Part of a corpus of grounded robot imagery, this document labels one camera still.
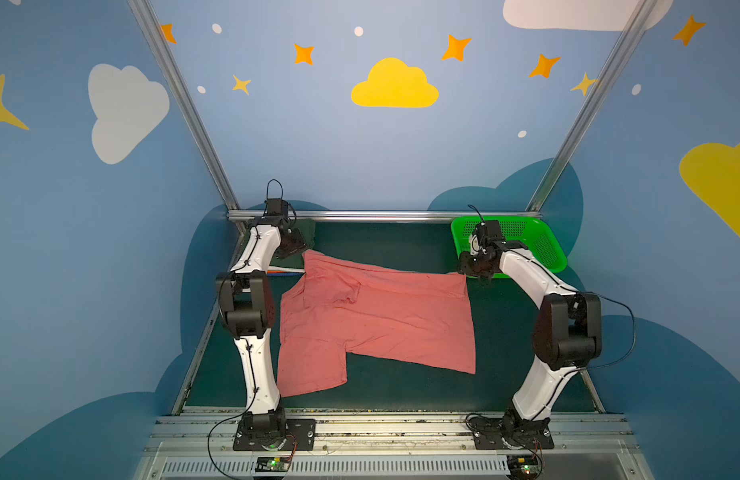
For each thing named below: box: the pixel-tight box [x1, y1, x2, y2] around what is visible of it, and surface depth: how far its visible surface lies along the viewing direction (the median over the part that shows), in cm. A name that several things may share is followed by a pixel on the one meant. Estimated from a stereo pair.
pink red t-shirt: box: [277, 250, 476, 398], surface depth 97 cm
